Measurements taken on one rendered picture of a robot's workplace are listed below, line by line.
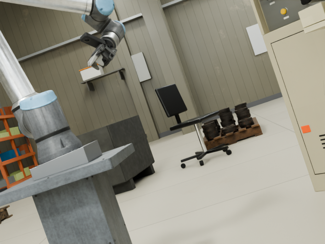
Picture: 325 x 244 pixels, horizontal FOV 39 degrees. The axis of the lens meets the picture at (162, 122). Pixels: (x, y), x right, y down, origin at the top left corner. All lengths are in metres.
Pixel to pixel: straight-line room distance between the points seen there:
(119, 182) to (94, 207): 2.99
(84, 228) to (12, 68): 0.76
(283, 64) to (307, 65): 0.14
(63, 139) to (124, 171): 2.93
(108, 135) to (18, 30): 8.33
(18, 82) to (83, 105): 10.05
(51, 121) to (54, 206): 0.33
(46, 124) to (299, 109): 1.34
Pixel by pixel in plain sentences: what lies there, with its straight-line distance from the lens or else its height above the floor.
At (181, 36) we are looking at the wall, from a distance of 11.79.
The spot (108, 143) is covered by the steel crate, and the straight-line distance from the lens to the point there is 4.76.
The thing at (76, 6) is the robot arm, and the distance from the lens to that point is 2.12.
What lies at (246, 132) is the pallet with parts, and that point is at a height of 0.08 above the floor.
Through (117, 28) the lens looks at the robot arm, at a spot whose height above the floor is 1.14.
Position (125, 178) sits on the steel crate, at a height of 0.14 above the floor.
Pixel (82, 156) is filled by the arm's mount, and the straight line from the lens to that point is 1.82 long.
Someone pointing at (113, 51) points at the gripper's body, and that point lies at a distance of 2.19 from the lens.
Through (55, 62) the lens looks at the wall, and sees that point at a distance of 12.35.
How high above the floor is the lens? 0.70
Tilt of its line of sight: 2 degrees down
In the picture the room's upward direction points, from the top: 19 degrees counter-clockwise
